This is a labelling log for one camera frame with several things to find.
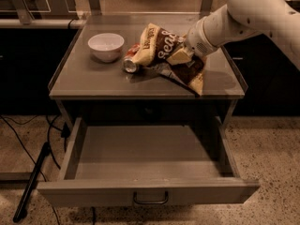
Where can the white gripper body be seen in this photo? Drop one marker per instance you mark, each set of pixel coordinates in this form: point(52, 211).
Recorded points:
point(197, 40)

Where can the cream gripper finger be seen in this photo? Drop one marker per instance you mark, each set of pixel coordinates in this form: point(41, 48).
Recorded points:
point(180, 56)

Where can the brown sea salt chip bag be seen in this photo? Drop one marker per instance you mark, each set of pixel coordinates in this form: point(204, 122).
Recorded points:
point(156, 45)

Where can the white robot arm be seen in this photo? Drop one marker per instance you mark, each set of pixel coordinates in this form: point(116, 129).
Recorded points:
point(239, 20)

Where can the grey cabinet with counter top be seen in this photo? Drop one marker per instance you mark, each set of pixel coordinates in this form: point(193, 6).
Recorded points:
point(82, 77)

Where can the grey open top drawer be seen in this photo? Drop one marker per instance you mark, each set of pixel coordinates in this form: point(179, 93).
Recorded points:
point(105, 165)

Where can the orange soda can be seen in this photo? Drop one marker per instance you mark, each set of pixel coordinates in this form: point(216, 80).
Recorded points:
point(128, 65)

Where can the white ceramic bowl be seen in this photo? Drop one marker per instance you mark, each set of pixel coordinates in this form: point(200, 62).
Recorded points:
point(107, 47)

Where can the left background desk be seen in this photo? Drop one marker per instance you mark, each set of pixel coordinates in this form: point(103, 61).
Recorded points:
point(41, 9)

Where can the black bar on floor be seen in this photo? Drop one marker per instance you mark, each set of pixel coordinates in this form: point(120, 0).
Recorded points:
point(21, 209)

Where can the dark metal drawer handle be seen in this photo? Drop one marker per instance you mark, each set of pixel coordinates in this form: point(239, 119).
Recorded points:
point(150, 198)

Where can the white horizontal rail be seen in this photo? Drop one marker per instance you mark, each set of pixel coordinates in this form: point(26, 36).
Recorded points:
point(42, 24)

